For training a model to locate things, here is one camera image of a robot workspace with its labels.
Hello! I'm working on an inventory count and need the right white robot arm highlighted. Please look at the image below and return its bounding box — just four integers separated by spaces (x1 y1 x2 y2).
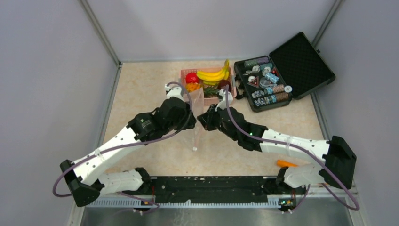
197 105 357 194

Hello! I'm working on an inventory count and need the black poker chip case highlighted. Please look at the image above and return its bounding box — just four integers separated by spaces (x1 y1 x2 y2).
234 32 336 112

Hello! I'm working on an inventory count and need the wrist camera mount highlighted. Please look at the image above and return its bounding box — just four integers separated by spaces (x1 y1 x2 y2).
215 89 233 112
164 85 184 101

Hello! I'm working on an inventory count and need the clear zip top bag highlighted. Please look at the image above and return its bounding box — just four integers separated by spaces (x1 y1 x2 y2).
183 88 205 152

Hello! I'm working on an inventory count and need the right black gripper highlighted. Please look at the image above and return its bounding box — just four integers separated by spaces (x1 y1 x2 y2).
197 104 239 142

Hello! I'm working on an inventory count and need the pink plastic basket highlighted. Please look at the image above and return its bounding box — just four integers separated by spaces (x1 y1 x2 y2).
180 63 237 106

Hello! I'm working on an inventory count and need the red apple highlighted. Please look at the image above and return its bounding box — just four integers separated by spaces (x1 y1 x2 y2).
185 72 200 84

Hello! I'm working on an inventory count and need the orange toy pineapple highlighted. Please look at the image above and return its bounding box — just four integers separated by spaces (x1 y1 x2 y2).
186 83 219 98

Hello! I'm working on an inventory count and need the orange carrot toy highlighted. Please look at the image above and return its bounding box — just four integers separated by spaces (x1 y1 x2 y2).
276 160 298 168

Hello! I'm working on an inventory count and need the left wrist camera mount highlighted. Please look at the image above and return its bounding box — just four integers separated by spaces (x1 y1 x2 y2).
164 85 184 101

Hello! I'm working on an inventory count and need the yellow banana bunch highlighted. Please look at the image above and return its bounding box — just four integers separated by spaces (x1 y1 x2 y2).
196 59 230 85

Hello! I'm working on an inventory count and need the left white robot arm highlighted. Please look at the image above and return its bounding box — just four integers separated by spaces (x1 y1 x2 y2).
60 97 196 207

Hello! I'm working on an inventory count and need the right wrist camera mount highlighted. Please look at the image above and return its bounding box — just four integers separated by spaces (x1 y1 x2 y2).
215 89 233 112

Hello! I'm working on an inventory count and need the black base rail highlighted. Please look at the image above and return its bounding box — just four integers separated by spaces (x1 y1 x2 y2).
131 176 306 211

